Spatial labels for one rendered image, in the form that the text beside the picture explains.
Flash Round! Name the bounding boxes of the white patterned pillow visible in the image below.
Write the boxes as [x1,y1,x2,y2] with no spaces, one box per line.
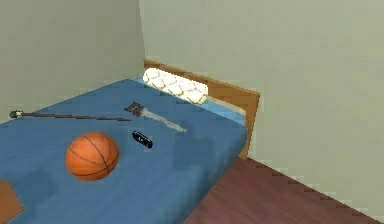
[142,67,210,105]

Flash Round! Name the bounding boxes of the black remote control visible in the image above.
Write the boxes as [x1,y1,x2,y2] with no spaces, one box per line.
[131,130,154,150]

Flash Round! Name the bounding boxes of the orange basketball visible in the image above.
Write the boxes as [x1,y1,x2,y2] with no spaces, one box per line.
[64,131,121,182]

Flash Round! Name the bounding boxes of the dark thin baseball bat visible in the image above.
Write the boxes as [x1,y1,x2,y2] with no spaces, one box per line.
[8,110,132,122]

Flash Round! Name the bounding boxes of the blue bed with wooden frame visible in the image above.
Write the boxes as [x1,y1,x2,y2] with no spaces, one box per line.
[0,58,261,224]

